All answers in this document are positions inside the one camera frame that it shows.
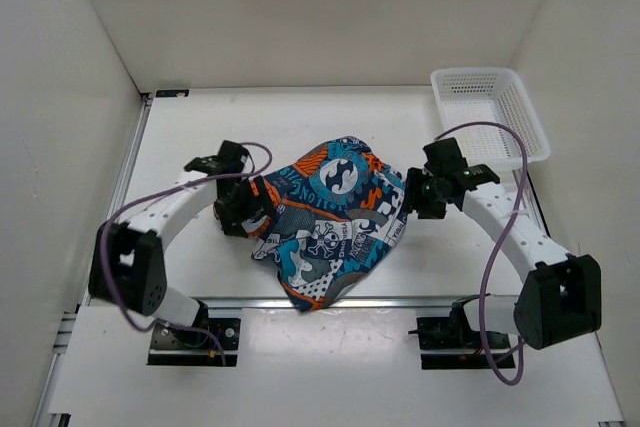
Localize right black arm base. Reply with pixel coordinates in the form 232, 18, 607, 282
408, 294, 517, 371

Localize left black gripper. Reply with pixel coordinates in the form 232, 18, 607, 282
215, 174, 277, 238

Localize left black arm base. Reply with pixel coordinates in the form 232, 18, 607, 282
147, 309, 242, 368

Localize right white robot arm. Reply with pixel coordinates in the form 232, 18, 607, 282
403, 138, 602, 350

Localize colourful patterned shorts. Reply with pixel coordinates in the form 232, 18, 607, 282
243, 136, 407, 313

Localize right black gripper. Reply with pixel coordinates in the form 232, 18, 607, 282
398, 167, 447, 220

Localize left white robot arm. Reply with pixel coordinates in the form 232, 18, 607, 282
88, 140, 274, 347

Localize aluminium front rail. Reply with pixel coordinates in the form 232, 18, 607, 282
87, 295, 489, 312

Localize white perforated plastic basket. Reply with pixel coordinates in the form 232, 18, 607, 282
430, 67, 551, 171

